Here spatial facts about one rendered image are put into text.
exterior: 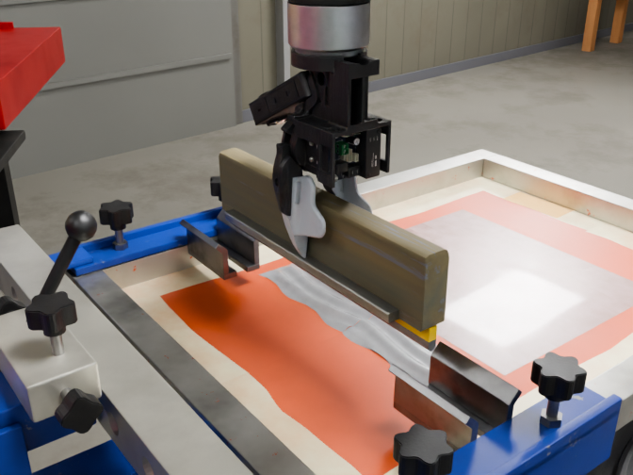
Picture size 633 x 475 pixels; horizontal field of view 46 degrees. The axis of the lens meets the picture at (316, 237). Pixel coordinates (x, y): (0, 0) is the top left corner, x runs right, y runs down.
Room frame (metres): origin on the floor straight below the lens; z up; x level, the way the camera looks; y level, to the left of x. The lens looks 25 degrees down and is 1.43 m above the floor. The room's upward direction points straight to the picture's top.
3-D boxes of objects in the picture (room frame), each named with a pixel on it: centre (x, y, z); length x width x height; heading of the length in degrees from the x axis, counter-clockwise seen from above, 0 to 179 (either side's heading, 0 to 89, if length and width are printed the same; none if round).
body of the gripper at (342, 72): (0.69, -0.02, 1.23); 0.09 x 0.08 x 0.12; 37
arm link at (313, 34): (0.70, -0.01, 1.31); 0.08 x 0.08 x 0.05
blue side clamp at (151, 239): (0.92, 0.19, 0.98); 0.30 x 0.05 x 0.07; 127
